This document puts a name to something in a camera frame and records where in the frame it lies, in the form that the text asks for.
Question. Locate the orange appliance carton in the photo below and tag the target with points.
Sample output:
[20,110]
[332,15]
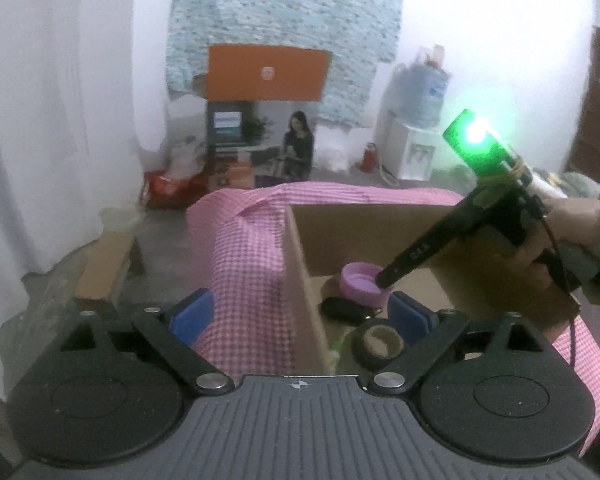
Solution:
[261,111]

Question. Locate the white water dispenser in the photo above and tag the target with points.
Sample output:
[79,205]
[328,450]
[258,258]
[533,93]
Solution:
[407,153]

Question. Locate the pink plastic lid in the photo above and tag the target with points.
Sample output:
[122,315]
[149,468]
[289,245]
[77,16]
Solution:
[357,283]

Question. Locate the brown cardboard box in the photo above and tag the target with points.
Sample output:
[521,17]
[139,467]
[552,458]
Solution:
[468,275]

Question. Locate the black key fob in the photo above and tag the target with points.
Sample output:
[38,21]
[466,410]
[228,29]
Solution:
[346,311]

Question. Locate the pink checkered cloth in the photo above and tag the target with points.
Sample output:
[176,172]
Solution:
[237,238]

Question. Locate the teal floral wall cloth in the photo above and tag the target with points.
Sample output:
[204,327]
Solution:
[359,34]

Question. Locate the person's right hand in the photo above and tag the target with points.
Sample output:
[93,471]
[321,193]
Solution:
[573,220]

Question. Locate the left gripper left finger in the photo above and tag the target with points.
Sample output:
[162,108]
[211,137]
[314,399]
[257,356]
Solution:
[106,390]

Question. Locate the red packaging bag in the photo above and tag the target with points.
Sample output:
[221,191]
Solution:
[162,192]

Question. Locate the white curtain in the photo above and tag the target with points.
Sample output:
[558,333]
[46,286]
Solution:
[72,96]

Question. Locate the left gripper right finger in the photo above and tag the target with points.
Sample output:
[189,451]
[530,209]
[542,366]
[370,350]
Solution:
[497,391]

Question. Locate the black tape roll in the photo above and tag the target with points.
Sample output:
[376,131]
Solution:
[375,344]

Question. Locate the blue water jug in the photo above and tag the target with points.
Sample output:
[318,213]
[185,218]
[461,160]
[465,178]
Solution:
[422,89]

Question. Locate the flat cardboard piece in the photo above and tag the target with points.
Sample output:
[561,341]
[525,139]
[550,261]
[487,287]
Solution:
[113,258]

